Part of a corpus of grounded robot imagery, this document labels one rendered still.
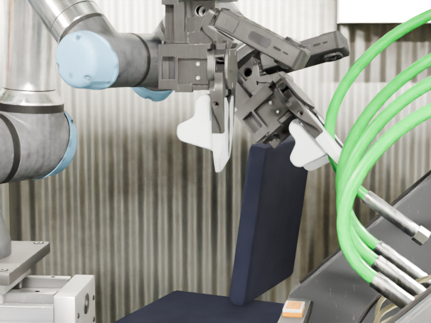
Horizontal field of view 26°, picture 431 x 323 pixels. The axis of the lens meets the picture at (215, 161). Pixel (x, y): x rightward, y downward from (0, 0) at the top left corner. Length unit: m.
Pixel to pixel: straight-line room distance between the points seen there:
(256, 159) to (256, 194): 0.10
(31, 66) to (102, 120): 1.79
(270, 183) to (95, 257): 0.85
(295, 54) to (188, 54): 0.12
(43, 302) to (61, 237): 1.96
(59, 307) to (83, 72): 0.39
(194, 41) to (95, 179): 2.27
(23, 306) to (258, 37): 0.60
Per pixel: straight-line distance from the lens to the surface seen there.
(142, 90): 1.35
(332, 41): 1.21
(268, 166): 2.76
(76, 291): 1.45
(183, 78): 1.08
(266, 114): 1.22
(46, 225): 3.41
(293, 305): 1.48
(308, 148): 1.19
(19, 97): 1.53
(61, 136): 1.56
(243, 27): 1.07
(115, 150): 3.31
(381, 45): 1.20
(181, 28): 1.09
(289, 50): 1.06
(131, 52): 1.25
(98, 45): 1.22
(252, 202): 2.76
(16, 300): 1.46
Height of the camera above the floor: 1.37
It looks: 7 degrees down
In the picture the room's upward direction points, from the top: straight up
